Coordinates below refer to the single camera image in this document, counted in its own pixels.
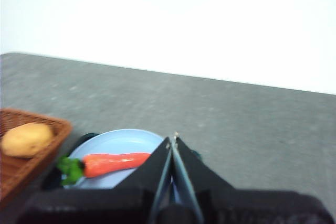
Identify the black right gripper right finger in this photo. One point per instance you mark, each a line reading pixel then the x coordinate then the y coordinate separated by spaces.
pixel 223 200

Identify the orange carrot with green leaves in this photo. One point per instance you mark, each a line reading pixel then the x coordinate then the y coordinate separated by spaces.
pixel 110 163

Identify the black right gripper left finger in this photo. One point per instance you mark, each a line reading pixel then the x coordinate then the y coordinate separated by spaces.
pixel 126 195

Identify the yellow-brown potato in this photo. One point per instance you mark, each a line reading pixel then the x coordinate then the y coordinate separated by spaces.
pixel 26 140

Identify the black rectangular tray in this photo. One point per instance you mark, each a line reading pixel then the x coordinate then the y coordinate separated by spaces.
pixel 51 179

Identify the blue round plate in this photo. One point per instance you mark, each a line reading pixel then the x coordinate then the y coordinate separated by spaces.
pixel 115 142

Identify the brown wicker basket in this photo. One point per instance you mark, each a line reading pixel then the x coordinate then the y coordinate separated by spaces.
pixel 23 171

